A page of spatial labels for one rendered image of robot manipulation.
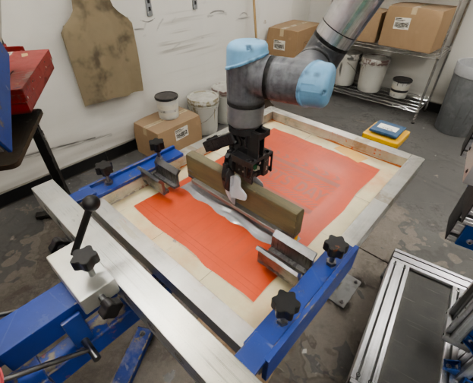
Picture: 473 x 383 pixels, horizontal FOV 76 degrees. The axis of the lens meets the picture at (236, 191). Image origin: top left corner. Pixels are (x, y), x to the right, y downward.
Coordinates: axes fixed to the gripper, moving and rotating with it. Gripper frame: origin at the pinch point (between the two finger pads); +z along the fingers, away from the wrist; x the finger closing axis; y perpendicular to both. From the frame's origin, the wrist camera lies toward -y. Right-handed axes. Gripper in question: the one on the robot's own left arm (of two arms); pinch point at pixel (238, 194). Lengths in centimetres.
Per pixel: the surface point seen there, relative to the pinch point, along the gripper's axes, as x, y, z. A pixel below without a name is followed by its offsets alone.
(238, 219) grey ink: -3.2, 2.9, 4.4
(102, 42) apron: 67, -196, 4
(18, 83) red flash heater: -16, -92, -11
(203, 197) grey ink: -3.4, -9.6, 4.2
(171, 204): -10.6, -14.2, 4.7
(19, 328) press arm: -48.8, 0.7, -4.0
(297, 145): 38.1, -6.7, 4.8
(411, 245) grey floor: 129, 34, 101
